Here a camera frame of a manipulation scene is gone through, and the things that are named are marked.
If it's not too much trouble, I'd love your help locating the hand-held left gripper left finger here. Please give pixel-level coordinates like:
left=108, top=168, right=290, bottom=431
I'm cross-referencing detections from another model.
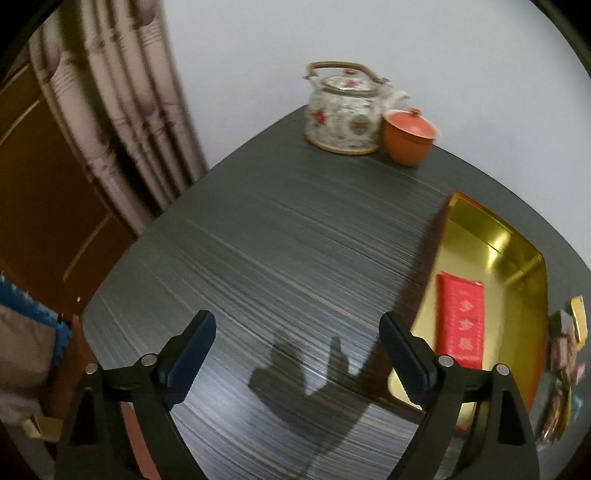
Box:
left=54, top=310, right=218, bottom=480

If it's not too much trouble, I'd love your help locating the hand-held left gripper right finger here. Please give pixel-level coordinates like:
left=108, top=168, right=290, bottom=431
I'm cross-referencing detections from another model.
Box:
left=379, top=313, right=541, bottom=480

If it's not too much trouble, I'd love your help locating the red tin box gold inside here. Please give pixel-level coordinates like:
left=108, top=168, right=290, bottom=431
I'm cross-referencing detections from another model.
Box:
left=388, top=191, right=550, bottom=437

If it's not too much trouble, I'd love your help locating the pile of small snack packets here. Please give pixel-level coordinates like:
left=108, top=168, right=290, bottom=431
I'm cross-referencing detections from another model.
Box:
left=536, top=308, right=585, bottom=446

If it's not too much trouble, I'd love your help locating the red patterned snack packet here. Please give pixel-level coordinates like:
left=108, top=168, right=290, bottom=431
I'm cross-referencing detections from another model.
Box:
left=436, top=272, right=485, bottom=370

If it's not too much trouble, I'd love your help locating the small cardboard box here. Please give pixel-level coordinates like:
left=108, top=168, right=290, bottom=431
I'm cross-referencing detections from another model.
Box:
left=23, top=414, right=64, bottom=440

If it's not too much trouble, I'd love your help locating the grey cloth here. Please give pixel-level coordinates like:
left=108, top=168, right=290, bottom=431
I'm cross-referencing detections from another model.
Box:
left=0, top=302, right=57, bottom=425

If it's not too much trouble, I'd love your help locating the yellow snack packet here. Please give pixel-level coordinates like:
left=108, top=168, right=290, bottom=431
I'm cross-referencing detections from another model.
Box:
left=570, top=295, right=588, bottom=346

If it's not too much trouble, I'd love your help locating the blue foam mat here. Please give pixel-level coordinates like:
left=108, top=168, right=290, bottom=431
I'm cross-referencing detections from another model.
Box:
left=0, top=276, right=75, bottom=374

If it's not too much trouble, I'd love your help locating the brown wooden door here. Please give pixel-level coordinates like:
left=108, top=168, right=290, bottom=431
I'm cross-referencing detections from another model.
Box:
left=0, top=60, right=139, bottom=319

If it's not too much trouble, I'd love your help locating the round bamboo trivet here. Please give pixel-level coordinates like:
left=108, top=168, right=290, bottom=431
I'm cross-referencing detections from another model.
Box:
left=305, top=133, right=380, bottom=156

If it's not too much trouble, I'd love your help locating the orange lidded clay cup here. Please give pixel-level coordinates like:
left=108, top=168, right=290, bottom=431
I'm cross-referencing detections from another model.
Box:
left=381, top=108, right=437, bottom=167

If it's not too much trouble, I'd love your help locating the floral glass teapot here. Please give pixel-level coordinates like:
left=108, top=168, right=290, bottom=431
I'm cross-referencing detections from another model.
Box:
left=303, top=61, right=410, bottom=151

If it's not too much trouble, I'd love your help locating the striped beige curtain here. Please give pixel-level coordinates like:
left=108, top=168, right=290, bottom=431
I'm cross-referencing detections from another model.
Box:
left=28, top=0, right=208, bottom=237

